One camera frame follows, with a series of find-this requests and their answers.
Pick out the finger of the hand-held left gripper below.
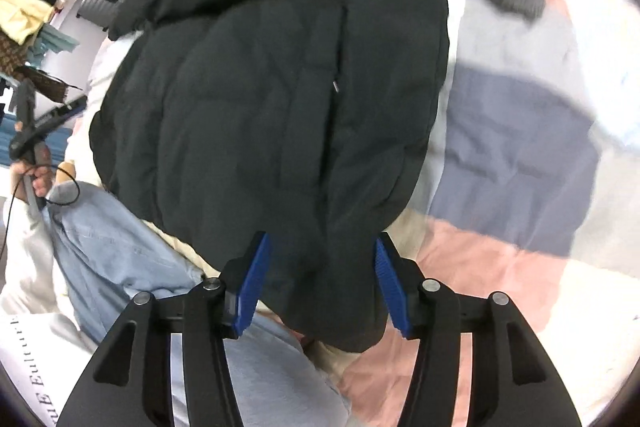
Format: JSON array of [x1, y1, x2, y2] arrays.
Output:
[[15, 79, 38, 132], [36, 99, 88, 135]]

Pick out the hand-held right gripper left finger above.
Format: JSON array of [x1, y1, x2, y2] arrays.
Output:
[[55, 231, 273, 427]]

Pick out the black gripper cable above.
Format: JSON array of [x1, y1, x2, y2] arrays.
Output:
[[0, 162, 82, 258]]

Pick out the person's light blue jeans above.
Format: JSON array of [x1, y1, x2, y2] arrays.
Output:
[[42, 181, 351, 427]]

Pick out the teal scarf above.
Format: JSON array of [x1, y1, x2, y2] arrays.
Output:
[[30, 26, 81, 58]]

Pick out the dark fringed scarf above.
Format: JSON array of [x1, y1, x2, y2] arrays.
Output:
[[15, 66, 83, 104]]

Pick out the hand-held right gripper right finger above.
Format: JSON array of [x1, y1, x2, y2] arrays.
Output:
[[374, 232, 586, 427]]

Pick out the brown patterned garment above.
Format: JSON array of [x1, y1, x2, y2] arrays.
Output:
[[0, 32, 31, 78]]

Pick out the black puffer jacket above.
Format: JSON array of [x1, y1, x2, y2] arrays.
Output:
[[89, 0, 450, 353]]

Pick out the yellow fleece jacket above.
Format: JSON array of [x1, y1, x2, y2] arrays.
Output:
[[0, 0, 56, 46]]

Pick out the person's left hand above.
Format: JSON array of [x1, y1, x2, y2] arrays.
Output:
[[11, 142, 57, 202]]

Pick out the checkered bed sheet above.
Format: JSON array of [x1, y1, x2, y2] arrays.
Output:
[[62, 0, 640, 427]]

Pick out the person's white printed shirt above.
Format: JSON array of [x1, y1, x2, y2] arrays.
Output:
[[0, 187, 101, 423]]

